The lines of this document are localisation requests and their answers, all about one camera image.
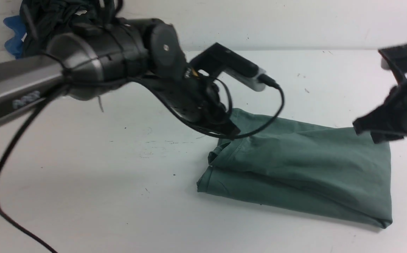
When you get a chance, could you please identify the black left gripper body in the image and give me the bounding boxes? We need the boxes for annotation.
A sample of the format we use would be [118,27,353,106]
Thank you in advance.
[154,76,232,127]

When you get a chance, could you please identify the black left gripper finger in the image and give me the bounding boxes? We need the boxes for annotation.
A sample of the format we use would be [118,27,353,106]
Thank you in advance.
[211,120,240,140]

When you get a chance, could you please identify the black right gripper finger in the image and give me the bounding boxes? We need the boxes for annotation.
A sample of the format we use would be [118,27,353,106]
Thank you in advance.
[353,105,405,144]

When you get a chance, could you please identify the green long-sleeve top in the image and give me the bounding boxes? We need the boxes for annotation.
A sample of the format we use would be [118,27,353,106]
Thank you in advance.
[196,118,393,229]

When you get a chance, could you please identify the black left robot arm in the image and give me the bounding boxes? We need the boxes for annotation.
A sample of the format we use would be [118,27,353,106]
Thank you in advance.
[0,19,240,139]

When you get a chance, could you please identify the dark green crumpled garment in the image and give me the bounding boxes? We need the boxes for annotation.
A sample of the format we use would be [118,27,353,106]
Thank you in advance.
[19,0,124,58]

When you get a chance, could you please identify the blue crumpled garment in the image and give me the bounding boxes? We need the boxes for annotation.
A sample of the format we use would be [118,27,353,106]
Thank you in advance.
[3,15,27,59]

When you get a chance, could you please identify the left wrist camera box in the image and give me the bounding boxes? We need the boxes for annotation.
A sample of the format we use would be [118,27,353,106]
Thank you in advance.
[190,43,266,92]

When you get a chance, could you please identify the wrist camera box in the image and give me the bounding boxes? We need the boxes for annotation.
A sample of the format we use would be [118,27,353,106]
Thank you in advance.
[190,43,266,92]
[378,44,407,83]

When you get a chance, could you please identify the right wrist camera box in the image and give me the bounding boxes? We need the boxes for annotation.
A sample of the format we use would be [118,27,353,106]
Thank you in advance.
[378,44,407,83]

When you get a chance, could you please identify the black left camera cable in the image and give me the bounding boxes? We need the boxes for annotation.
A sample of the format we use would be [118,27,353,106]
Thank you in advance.
[0,72,285,253]

